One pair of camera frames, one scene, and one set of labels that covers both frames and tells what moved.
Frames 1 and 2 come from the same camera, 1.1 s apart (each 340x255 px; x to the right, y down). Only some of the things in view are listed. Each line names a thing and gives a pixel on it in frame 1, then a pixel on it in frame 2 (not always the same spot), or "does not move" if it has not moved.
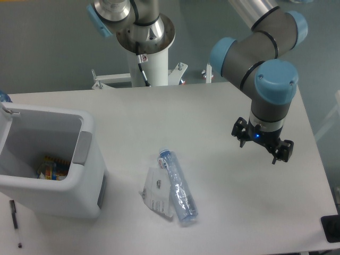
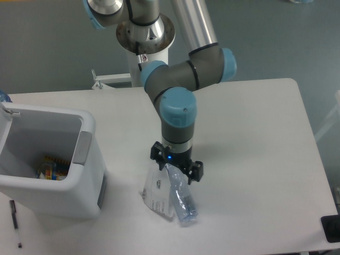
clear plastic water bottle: (183, 194) does not move
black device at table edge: (331, 224) does not move
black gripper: (271, 139) → (159, 154)
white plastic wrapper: (156, 193) does not move
